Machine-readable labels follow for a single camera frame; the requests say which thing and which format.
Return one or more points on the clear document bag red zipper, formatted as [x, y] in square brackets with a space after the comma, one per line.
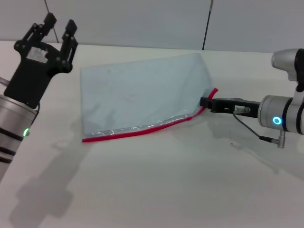
[142, 95]

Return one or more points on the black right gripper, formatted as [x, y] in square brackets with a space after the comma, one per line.
[225, 105]

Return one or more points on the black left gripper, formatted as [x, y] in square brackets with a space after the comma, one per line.
[28, 80]

